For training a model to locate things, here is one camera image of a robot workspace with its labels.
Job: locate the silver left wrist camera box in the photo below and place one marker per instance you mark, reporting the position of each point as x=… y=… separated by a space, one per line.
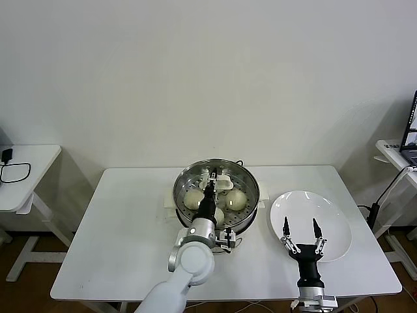
x=225 y=239

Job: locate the dark open laptop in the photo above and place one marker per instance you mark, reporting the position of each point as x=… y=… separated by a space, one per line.
x=411 y=130

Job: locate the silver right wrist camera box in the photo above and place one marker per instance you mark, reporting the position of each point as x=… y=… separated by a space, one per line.
x=330 y=301

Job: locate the black power adapter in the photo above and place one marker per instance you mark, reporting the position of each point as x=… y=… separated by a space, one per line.
x=6 y=156

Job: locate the white steamed baozi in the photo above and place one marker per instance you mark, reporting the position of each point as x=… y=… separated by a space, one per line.
x=193 y=199
x=220 y=216
x=236 y=200

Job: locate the white round plate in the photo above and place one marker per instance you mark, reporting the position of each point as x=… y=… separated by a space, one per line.
x=332 y=208

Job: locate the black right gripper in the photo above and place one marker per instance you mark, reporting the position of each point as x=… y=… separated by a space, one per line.
x=309 y=264

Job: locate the white side table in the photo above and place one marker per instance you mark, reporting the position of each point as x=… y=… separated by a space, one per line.
x=36 y=163

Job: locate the grey furniture foot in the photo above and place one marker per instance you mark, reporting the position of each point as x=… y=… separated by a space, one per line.
x=5 y=237

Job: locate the round glass pot lid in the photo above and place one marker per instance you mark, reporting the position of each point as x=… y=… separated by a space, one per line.
x=226 y=183

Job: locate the white electric cooker base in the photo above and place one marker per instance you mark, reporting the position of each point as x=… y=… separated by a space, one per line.
x=170 y=213

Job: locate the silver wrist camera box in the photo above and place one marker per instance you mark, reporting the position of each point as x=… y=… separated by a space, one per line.
x=330 y=301
x=225 y=239

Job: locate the stainless steel steamer basket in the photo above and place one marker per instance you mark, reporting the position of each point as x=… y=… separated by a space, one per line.
x=244 y=223

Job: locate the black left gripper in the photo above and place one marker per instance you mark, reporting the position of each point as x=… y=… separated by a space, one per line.
x=207 y=207

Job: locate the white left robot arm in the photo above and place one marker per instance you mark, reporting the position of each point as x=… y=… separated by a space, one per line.
x=192 y=261

